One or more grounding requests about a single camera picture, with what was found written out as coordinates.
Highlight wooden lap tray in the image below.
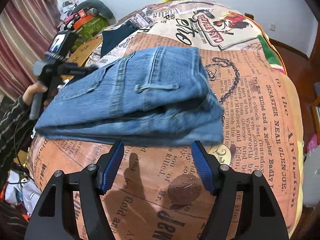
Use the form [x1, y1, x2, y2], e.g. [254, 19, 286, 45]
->
[66, 37, 103, 77]

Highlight person's left hand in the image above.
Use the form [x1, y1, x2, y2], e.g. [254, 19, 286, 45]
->
[22, 83, 58, 110]

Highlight striped pink curtain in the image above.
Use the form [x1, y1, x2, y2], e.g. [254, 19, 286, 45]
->
[1, 0, 60, 99]

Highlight newspaper print bed cover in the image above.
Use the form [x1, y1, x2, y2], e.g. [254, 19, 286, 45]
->
[26, 0, 304, 240]

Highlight orange box on bag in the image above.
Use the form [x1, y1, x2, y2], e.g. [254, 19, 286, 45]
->
[73, 15, 93, 30]

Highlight blue denim jeans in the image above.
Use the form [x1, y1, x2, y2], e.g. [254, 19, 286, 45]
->
[35, 46, 223, 146]

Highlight dark folded garment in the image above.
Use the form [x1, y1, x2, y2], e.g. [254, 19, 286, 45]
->
[100, 20, 139, 57]

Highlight green patterned bag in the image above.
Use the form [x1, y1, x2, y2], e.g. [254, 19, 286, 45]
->
[72, 16, 109, 51]

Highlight grey neck pillow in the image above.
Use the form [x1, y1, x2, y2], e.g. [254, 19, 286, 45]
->
[72, 0, 116, 25]

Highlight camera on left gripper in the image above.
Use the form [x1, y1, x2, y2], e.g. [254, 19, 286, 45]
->
[44, 30, 79, 60]

